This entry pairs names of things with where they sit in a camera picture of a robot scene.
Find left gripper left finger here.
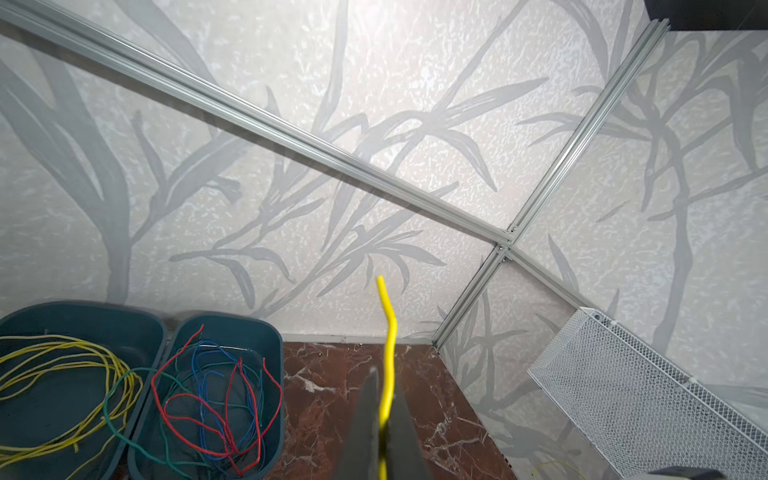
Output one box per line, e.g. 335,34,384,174
332,367,380,480

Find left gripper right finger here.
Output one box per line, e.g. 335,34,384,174
386,392,432,480

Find long yellow cable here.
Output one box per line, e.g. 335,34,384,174
375,274,400,480

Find teal bin with red cables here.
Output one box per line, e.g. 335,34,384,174
128,313,286,479

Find teal bin with yellow cables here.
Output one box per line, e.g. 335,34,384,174
1,301,166,479

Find red blue cable bundle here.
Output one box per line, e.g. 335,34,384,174
103,325,284,478

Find white wire mesh basket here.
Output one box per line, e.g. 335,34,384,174
528,308,767,479

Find yellow cable bundle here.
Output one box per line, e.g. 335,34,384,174
0,334,145,480

